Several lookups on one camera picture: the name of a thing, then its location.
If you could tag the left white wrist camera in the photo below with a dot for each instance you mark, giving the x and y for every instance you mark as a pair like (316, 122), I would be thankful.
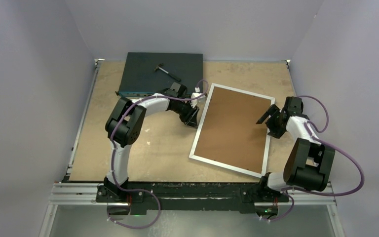
(197, 97)

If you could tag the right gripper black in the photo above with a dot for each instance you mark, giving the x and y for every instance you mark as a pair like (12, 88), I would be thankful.
(274, 132)

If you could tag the brown cardboard backing board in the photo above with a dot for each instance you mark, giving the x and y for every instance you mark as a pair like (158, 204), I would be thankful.
(235, 127)

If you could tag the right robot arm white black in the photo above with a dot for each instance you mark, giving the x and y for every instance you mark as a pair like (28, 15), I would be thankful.
(309, 164)

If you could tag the dark network switch box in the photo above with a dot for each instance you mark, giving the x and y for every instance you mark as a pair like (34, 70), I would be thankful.
(140, 80)

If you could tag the white picture frame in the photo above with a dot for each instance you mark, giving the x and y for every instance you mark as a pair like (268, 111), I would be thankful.
(196, 140)

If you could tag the small black-handled hammer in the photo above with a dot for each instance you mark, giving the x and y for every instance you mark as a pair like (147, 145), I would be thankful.
(159, 67)

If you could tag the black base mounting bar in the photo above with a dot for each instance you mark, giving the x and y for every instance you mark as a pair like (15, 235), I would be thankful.
(196, 196)

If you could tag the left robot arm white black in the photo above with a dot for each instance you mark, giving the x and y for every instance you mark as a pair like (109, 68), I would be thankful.
(126, 120)

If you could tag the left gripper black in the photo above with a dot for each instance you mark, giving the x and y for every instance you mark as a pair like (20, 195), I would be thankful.
(190, 118)

